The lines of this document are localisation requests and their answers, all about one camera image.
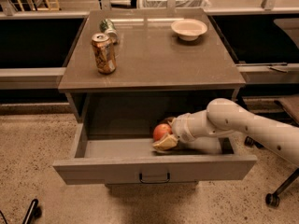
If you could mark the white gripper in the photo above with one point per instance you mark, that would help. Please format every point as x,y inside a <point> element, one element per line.
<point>179,129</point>

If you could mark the red apple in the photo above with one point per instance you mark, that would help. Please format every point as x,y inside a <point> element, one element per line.
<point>160,130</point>

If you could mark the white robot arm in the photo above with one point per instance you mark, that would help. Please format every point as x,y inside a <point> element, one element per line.
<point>223,117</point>

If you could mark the grey open top drawer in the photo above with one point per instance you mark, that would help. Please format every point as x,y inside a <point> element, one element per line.
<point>104,155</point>

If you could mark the grey cabinet counter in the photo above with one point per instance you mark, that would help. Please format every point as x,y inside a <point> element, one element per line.
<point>150,56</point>

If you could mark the white paper bowl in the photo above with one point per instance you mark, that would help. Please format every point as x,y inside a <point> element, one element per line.
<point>189,29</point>

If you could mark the orange upright soda can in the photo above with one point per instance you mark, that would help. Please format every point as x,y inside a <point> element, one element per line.
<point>104,54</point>

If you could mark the black office chair base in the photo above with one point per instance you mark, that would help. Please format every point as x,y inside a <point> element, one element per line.
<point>283,109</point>

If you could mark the green tipped soda can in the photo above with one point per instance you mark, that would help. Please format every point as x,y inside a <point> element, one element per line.
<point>107,26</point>

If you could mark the clear plastic bin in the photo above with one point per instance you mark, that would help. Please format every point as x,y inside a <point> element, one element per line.
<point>176,3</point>

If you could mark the black chair leg bottom left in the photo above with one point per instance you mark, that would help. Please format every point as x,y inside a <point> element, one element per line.
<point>33,212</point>

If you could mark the black drawer handle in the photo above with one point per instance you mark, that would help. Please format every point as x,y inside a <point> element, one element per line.
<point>154,179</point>

